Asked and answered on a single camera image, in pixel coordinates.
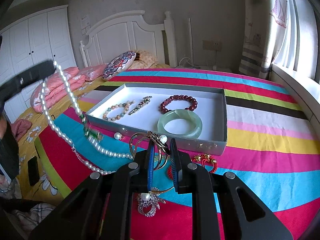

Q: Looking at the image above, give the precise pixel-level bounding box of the yellow daisy bedsheet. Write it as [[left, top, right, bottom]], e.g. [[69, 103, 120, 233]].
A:
[[15, 63, 171, 207]]

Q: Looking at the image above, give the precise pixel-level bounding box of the beige patterned pillow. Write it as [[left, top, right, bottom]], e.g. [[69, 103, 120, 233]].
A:
[[129, 50, 158, 70]]

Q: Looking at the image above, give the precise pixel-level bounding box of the pearl earring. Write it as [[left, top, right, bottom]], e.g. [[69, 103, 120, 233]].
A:
[[114, 132, 124, 140]]

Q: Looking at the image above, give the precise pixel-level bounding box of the printed window curtain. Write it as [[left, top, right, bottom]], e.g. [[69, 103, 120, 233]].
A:
[[239, 0, 319, 80]]

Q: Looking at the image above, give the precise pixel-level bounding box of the grey shallow cardboard box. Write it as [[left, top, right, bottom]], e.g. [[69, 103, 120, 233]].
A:
[[86, 83, 227, 155]]

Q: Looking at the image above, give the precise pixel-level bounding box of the silver crystal chain bracelet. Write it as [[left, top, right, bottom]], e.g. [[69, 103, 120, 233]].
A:
[[128, 95, 153, 116]]

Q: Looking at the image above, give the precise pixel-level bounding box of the white thin desk lamp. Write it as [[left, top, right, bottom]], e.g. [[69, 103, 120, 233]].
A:
[[179, 17, 200, 69]]

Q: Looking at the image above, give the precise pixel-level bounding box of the silver rhinestone pearl brooch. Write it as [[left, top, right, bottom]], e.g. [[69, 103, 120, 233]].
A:
[[137, 187, 166, 218]]

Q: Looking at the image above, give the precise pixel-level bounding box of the white nightstand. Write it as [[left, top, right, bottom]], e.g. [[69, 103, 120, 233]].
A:
[[176, 65, 233, 73]]

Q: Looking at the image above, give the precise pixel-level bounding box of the multicolour stone bead bracelet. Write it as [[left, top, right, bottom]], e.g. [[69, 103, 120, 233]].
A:
[[102, 100, 136, 122]]

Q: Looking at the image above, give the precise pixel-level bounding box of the black phone on bed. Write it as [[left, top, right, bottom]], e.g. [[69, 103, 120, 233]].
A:
[[27, 156, 40, 186]]

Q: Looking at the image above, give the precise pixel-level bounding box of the red cord gold charm bracelet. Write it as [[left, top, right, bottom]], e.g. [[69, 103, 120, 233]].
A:
[[166, 153, 219, 181]]

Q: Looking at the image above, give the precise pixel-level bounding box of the colourful striped cloth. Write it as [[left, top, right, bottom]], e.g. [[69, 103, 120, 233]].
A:
[[34, 68, 320, 240]]

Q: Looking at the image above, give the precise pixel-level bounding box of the white wardrobe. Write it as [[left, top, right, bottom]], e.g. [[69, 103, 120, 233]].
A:
[[0, 4, 77, 123]]

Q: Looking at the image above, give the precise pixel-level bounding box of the gold pearl ring ornament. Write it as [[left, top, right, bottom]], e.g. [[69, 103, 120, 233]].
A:
[[147, 131, 170, 155]]

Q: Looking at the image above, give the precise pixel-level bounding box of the white pearl necklace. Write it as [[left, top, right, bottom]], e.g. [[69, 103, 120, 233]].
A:
[[39, 60, 135, 176]]

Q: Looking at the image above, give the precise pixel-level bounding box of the white bed headboard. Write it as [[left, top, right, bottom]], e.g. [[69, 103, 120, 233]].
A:
[[80, 10, 178, 68]]

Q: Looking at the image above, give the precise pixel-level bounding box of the wall socket panel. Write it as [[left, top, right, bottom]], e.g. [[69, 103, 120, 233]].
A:
[[202, 40, 222, 51]]

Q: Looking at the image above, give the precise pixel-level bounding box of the round patterned cushion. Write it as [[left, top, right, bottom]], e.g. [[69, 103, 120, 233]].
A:
[[101, 50, 137, 81]]

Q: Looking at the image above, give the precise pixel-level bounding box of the dark red bead bracelet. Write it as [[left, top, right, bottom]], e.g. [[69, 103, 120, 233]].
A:
[[158, 94, 199, 114]]

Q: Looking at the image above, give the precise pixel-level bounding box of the plaid sleeve forearm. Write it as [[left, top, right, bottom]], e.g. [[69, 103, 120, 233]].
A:
[[1, 197, 55, 239]]

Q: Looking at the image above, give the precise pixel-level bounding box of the gold wire bangle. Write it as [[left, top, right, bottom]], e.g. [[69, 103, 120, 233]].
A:
[[129, 131, 176, 195]]

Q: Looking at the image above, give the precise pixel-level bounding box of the pink folded quilt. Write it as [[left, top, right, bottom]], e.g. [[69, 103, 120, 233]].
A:
[[30, 67, 86, 113]]

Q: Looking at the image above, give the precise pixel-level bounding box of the green jade bangle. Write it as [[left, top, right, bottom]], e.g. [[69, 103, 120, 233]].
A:
[[157, 109, 202, 139]]

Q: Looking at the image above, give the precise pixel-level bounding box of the pink floral pillow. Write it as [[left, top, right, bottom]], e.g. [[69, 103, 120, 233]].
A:
[[78, 64, 106, 81]]

